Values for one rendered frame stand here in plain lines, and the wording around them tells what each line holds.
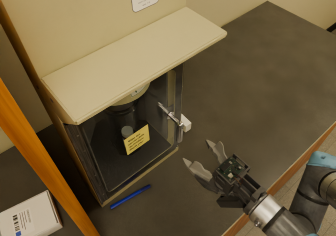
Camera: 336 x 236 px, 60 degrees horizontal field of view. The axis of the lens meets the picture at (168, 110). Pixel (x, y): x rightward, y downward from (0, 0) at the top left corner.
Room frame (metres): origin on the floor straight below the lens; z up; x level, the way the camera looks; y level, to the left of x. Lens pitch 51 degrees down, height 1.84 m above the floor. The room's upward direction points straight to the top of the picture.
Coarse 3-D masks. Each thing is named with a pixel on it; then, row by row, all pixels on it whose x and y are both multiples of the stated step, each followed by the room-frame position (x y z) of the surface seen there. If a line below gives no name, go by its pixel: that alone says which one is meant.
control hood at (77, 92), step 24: (168, 24) 0.47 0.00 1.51; (192, 24) 0.47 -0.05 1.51; (120, 48) 0.40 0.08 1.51; (144, 48) 0.40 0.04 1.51; (168, 48) 0.40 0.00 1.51; (192, 48) 0.40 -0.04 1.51; (72, 72) 0.34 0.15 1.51; (96, 72) 0.34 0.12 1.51; (120, 72) 0.34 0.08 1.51; (144, 72) 0.34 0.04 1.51; (48, 96) 0.32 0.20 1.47; (72, 96) 0.29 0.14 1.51; (96, 96) 0.29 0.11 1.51; (120, 96) 0.29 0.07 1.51; (72, 120) 0.25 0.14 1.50
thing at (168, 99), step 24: (168, 72) 0.49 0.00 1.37; (144, 96) 0.44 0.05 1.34; (168, 96) 0.49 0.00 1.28; (96, 120) 0.36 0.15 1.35; (120, 120) 0.40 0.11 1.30; (144, 120) 0.44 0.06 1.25; (168, 120) 0.49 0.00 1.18; (96, 144) 0.35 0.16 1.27; (120, 144) 0.39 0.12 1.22; (144, 144) 0.43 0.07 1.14; (168, 144) 0.49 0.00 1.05; (96, 168) 0.34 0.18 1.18; (120, 168) 0.38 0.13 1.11; (144, 168) 0.43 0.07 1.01
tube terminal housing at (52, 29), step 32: (0, 0) 0.33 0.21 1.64; (32, 0) 0.35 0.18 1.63; (64, 0) 0.38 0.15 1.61; (96, 0) 0.41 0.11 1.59; (128, 0) 0.45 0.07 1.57; (160, 0) 0.49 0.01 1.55; (32, 32) 0.34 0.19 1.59; (64, 32) 0.37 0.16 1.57; (96, 32) 0.40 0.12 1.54; (128, 32) 0.44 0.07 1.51; (32, 64) 0.33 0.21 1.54; (64, 64) 0.36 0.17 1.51; (160, 160) 0.48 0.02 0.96
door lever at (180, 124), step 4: (172, 112) 0.50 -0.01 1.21; (168, 116) 0.49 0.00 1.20; (172, 116) 0.48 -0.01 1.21; (172, 120) 0.48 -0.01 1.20; (176, 120) 0.47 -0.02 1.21; (176, 124) 0.46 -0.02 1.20; (180, 124) 0.46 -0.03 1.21; (176, 128) 0.46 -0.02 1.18; (180, 128) 0.45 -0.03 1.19; (176, 132) 0.46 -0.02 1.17; (180, 132) 0.45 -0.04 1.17; (176, 136) 0.46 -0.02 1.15; (180, 136) 0.45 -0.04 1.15; (176, 140) 0.46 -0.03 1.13; (180, 140) 0.46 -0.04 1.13
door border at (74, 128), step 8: (72, 128) 0.33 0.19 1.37; (72, 136) 0.33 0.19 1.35; (80, 136) 0.33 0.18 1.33; (80, 144) 0.33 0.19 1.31; (80, 152) 0.33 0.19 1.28; (88, 152) 0.34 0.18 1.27; (88, 160) 0.33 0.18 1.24; (88, 168) 0.33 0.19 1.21; (88, 176) 0.32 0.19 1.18; (96, 176) 0.33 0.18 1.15; (96, 184) 0.33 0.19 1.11; (96, 192) 0.32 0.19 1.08; (104, 192) 0.34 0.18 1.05; (104, 200) 0.33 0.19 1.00
